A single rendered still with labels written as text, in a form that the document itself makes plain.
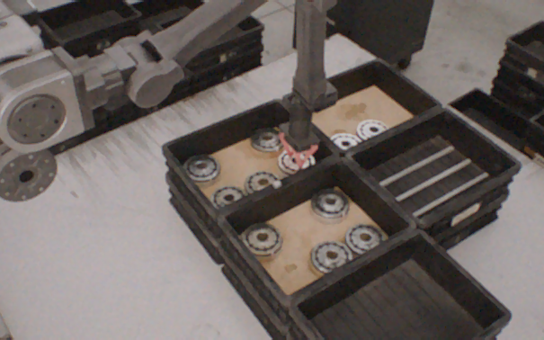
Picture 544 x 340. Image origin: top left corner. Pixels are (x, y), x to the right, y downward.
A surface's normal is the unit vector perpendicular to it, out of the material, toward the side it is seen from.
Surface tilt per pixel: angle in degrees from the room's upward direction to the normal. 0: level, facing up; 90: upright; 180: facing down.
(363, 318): 0
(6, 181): 90
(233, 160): 0
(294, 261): 0
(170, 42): 25
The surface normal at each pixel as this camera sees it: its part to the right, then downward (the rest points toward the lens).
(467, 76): 0.04, -0.71
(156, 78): 0.60, 0.70
